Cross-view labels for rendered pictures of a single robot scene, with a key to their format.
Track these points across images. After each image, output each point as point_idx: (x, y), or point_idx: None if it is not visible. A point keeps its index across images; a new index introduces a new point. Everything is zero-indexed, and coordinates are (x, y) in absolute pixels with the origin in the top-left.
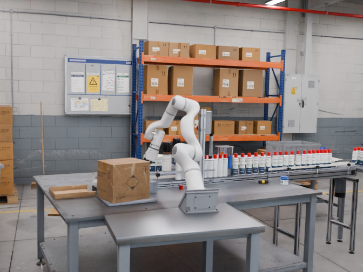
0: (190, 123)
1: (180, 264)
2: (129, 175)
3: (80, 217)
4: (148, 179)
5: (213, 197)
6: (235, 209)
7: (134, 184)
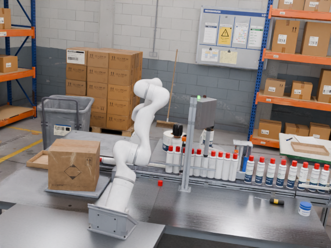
0: (144, 118)
1: None
2: (68, 164)
3: None
4: (94, 171)
5: (119, 221)
6: (153, 242)
7: (75, 174)
